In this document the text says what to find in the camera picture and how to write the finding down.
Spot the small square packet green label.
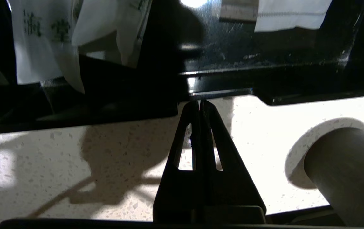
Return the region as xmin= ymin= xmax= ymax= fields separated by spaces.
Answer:
xmin=254 ymin=0 xmax=333 ymax=33

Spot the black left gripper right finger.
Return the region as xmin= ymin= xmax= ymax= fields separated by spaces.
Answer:
xmin=201 ymin=100 xmax=267 ymax=224

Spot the round black dish metal centre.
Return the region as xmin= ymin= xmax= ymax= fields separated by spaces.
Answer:
xmin=304 ymin=127 xmax=364 ymax=227

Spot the long white packet green label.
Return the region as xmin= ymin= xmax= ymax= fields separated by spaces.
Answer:
xmin=72 ymin=0 xmax=153 ymax=69
xmin=9 ymin=0 xmax=85 ymax=94

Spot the black plastic tray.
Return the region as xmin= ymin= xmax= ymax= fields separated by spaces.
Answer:
xmin=0 ymin=0 xmax=364 ymax=135

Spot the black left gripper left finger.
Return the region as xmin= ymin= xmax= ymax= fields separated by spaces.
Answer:
xmin=153 ymin=101 xmax=204 ymax=222

